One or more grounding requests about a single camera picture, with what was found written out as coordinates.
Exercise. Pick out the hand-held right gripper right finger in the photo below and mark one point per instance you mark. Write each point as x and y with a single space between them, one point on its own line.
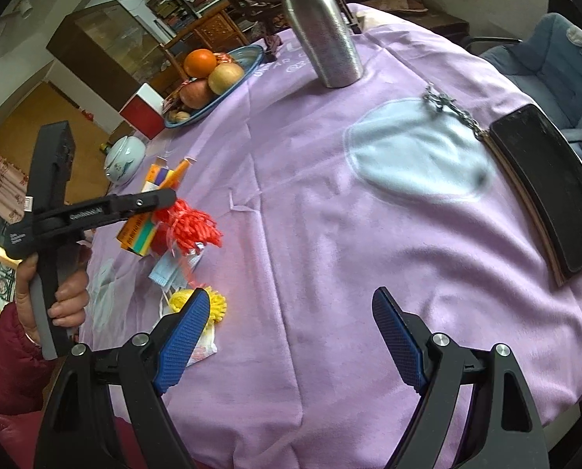
398 342

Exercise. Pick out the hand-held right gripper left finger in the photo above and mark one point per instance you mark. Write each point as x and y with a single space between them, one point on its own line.
183 342

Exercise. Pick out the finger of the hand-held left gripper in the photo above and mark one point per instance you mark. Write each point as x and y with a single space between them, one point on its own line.
144 200

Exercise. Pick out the printed paper cup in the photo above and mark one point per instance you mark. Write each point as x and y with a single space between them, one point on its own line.
164 176

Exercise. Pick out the colourful drink carton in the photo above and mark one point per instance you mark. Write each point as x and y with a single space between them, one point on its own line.
137 237

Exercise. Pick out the red ribbon bow packet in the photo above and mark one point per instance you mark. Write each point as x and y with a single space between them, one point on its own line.
193 227

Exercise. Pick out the person's left forearm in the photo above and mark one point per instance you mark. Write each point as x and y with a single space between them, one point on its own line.
7 371

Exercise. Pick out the person's left hand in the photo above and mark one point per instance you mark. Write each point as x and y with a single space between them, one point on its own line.
73 298

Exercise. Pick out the white ceramic lidded jar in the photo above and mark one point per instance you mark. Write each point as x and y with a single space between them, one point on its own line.
125 159

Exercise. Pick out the pink floral curtain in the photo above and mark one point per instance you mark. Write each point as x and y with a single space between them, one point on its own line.
2 185

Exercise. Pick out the orange wooden cabinet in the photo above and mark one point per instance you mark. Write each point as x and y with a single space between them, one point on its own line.
51 107

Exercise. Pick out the red and white box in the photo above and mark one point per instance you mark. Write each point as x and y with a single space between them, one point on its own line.
142 115

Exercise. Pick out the walnut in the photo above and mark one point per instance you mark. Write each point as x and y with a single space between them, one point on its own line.
181 116

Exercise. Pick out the red snack packet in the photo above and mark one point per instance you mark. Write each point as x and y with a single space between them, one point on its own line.
173 100

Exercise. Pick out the red apple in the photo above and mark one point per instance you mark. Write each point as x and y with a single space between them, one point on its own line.
197 94

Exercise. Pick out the yellow apple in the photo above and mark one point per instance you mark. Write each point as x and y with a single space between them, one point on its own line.
226 77

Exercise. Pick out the orange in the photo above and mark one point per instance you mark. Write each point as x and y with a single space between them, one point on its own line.
200 62

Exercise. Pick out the glass display cabinet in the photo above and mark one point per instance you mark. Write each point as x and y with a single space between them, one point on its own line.
110 44

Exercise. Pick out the purple tablecloth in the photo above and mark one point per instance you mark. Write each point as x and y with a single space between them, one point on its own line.
320 205

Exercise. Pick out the blue fruit plate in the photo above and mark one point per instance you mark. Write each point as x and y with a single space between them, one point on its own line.
242 58

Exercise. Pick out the carved wooden armchair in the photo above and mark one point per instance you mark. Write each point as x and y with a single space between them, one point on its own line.
220 29

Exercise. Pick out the cluttered bookshelf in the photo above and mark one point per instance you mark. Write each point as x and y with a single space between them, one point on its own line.
173 10

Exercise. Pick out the black phone in case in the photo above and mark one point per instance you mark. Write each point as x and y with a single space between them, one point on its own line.
545 185

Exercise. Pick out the stainless steel bottle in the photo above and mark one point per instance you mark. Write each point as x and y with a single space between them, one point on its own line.
325 34

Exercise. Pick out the blue cushioned chair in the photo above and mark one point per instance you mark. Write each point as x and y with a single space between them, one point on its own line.
555 68

